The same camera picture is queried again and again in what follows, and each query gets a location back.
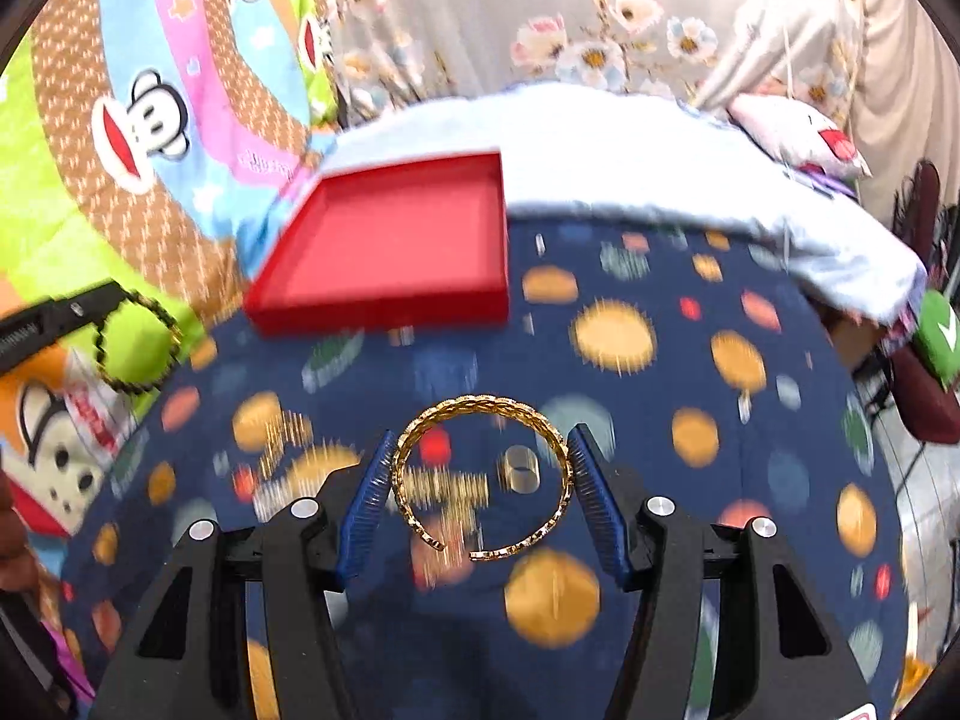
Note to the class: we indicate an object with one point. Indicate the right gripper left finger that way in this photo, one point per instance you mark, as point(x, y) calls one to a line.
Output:
point(315, 546)

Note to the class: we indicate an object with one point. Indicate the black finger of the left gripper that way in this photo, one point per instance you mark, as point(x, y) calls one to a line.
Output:
point(30, 330)

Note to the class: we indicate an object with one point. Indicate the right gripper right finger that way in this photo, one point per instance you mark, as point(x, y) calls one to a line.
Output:
point(654, 550)

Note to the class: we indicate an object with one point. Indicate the gold braided bangle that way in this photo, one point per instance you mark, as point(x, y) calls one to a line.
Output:
point(461, 494)

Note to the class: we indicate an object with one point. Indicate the colourful monkey cartoon quilt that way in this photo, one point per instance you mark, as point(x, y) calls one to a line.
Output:
point(159, 144)

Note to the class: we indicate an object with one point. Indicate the red tray box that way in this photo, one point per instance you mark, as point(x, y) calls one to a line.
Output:
point(417, 244)

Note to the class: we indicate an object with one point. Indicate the green bag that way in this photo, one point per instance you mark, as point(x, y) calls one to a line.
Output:
point(936, 338)

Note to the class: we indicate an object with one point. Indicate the light blue folded blanket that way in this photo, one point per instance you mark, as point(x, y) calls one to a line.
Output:
point(574, 151)

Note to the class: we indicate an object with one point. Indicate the white cartoon pillow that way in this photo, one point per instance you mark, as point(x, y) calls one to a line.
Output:
point(796, 134)

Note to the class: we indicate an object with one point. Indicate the floral grey bedding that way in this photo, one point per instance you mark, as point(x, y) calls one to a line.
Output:
point(880, 69)

